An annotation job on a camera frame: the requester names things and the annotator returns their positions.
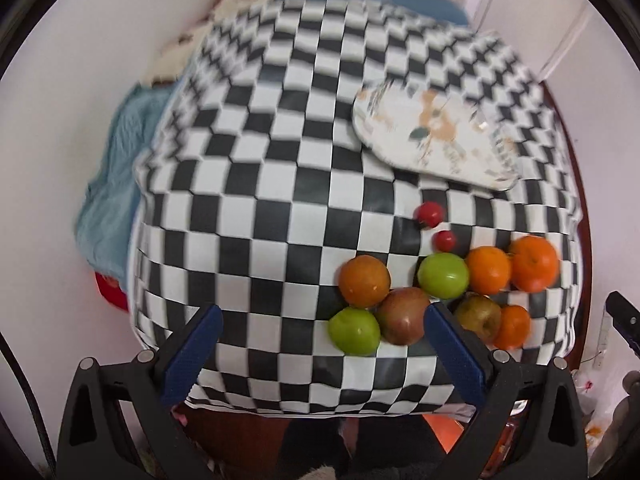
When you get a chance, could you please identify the red cherry tomato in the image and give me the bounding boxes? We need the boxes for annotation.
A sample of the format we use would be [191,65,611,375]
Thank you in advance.
[414,202,445,229]
[432,230,457,252]

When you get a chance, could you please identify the red brown apple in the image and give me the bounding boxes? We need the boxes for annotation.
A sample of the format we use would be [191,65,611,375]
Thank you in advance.
[375,287,431,346]

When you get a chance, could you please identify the black white checkered cloth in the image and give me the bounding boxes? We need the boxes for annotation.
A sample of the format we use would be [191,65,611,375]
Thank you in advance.
[128,0,582,416]

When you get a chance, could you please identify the small orange front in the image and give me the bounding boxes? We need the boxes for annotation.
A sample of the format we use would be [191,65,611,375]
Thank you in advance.
[492,304,532,350]

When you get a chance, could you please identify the bear print pillow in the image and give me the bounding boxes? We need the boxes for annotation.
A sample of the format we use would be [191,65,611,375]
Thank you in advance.
[140,0,271,88]

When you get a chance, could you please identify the brownish green apple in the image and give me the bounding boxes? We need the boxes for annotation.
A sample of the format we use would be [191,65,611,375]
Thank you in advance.
[454,295,501,344]

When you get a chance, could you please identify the floral oval plate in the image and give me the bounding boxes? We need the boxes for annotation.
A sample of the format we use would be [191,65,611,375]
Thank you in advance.
[352,80,520,192]

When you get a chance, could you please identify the large orange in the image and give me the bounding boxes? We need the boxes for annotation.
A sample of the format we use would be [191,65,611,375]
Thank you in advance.
[509,235,560,294]

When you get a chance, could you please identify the plastic bags on floor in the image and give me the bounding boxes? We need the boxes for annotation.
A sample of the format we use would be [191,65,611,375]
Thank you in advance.
[572,370,639,479]

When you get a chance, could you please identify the red object under bed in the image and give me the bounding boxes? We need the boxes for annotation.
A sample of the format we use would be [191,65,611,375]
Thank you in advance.
[94,272,128,312]

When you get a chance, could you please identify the dark orange fruit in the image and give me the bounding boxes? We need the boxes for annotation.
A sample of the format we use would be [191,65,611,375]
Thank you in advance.
[337,255,390,309]

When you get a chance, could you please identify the blue bed sheet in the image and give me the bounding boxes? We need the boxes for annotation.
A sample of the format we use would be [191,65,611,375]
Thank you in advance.
[74,0,470,285]

